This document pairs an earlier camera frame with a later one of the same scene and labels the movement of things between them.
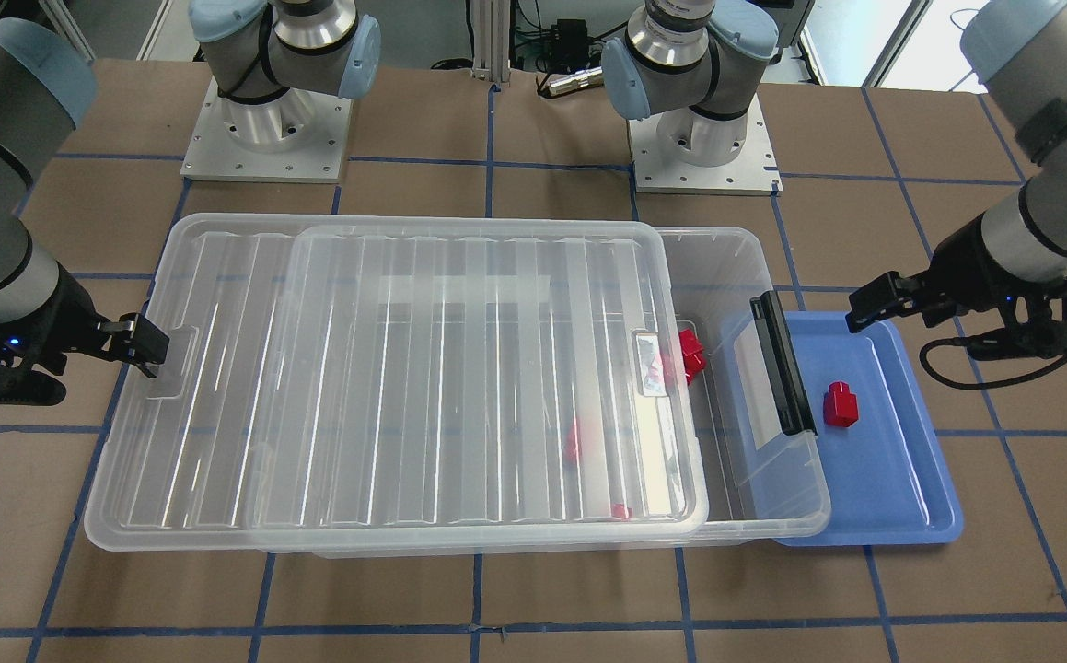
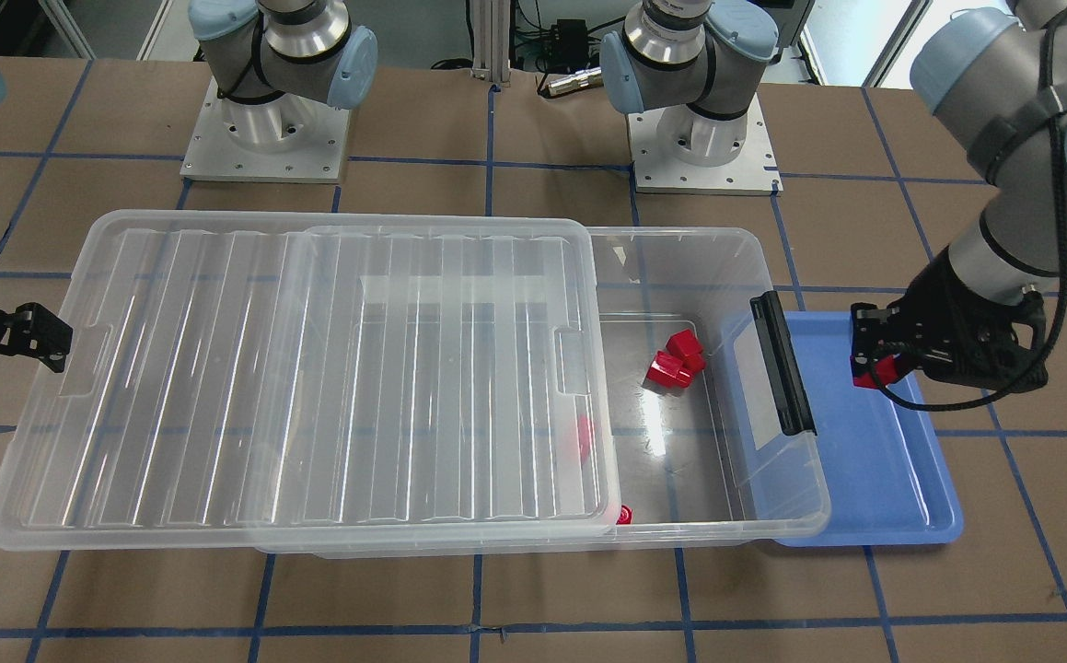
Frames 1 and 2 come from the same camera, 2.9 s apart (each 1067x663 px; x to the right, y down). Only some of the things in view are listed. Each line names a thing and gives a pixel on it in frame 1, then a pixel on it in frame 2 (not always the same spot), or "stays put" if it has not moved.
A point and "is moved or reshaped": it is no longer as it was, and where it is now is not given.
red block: x=840 y=405 -> x=887 y=368
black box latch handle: x=793 y=400 stays put
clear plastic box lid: x=351 y=383 is moved or reshaped
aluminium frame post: x=492 y=41 stays put
